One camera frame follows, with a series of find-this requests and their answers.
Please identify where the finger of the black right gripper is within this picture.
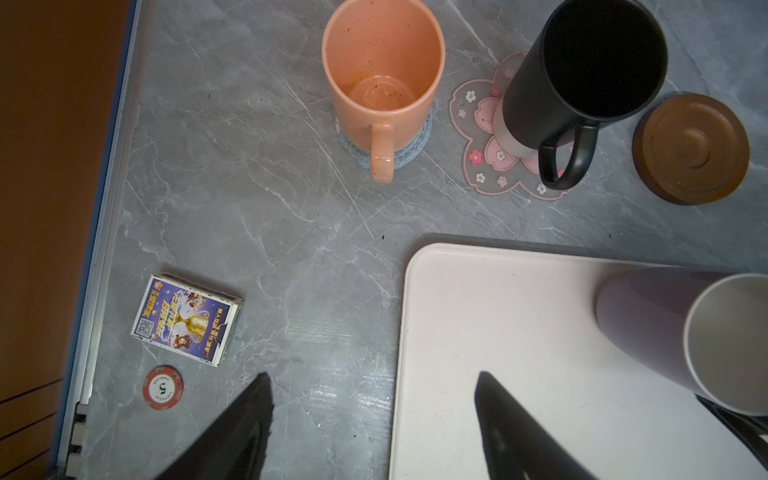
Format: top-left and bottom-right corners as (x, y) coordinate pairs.
(696, 396), (768, 468)

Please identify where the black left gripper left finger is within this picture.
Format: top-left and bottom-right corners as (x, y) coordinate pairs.
(157, 372), (274, 480)

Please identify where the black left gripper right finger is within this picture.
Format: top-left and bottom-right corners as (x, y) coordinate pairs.
(474, 371), (593, 479)

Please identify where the white lavender mug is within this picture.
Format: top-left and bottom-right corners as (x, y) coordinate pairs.
(596, 267), (767, 416)

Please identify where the pink flower coaster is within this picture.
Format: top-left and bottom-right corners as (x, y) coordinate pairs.
(449, 52), (567, 201)

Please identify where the brown wooden round coaster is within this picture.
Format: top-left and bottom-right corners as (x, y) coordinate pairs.
(632, 93), (750, 206)

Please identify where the light blue woven coaster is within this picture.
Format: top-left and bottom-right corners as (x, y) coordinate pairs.
(335, 107), (435, 170)

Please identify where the black mug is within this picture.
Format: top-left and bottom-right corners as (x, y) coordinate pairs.
(492, 0), (668, 190)

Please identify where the orange pink mug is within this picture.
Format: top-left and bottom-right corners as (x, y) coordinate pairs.
(321, 0), (446, 184)

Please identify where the small red round token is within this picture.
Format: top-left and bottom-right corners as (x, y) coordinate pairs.
(142, 365), (184, 411)

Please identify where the beige serving tray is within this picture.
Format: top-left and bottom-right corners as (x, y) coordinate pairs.
(389, 243), (767, 479)

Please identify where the purple playing card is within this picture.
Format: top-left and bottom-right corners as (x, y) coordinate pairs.
(130, 273), (243, 367)

